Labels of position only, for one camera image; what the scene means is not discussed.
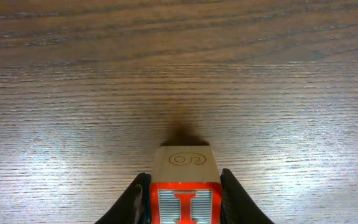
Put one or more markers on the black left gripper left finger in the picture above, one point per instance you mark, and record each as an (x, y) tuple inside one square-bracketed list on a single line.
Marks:
[(133, 206)]

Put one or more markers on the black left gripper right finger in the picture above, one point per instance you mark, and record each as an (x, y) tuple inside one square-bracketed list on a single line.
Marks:
[(237, 206)]

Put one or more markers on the red number block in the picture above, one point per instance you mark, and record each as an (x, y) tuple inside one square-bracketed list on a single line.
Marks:
[(185, 186)]

